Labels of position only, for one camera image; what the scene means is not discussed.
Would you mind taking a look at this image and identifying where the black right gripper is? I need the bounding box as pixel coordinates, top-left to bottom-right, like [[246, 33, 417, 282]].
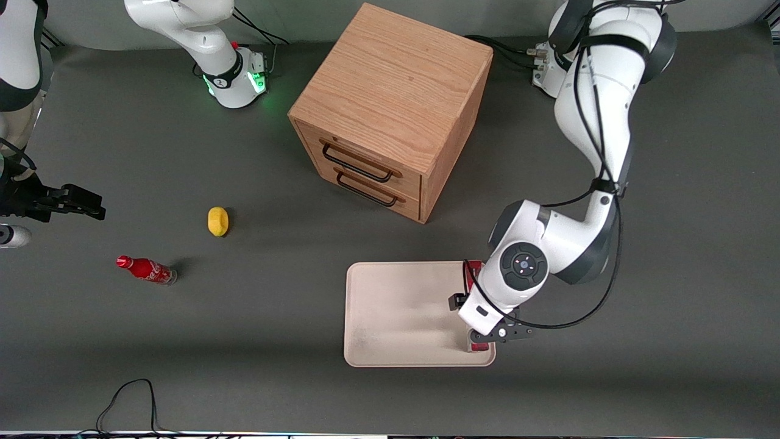
[[0, 173, 107, 222]]

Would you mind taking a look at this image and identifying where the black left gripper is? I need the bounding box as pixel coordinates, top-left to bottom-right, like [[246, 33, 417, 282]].
[[448, 293, 537, 348]]

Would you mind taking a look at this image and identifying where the cream plastic tray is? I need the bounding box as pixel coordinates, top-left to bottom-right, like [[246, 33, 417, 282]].
[[344, 261, 497, 368]]

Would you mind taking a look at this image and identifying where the red cola bottle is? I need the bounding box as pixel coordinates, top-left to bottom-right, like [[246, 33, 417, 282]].
[[116, 255, 178, 286]]

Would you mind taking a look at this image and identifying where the wooden drawer front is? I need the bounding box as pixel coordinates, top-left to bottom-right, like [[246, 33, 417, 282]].
[[305, 150, 422, 224], [296, 121, 424, 199]]

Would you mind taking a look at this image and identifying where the yellow lemon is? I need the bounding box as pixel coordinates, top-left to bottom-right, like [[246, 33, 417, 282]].
[[207, 206, 230, 237]]

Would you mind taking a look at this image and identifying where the wooden drawer cabinet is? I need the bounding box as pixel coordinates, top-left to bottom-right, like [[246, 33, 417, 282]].
[[288, 2, 494, 225]]

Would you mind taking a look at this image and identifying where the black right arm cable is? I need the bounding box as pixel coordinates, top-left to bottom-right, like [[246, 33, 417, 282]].
[[0, 137, 38, 178]]

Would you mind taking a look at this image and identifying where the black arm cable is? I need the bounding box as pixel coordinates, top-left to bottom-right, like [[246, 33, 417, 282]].
[[463, 0, 626, 330], [0, 137, 38, 178]]

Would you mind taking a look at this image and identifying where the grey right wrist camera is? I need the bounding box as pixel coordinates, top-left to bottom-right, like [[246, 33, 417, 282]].
[[0, 224, 32, 248]]

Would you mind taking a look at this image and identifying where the black wire drawer handle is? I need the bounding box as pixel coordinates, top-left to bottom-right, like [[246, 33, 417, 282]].
[[335, 167, 406, 208], [321, 141, 403, 184]]

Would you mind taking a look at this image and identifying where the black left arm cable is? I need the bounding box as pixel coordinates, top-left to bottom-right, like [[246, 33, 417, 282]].
[[463, 0, 626, 330]]

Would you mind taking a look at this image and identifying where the black looped cable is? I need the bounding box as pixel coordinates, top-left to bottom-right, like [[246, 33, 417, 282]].
[[94, 378, 183, 437]]

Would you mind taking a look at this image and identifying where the black left base cable bundle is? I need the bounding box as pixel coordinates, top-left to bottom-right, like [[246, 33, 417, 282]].
[[464, 34, 547, 70]]

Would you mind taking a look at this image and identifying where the black right base cable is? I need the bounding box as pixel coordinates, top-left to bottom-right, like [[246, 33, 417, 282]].
[[232, 7, 291, 77]]

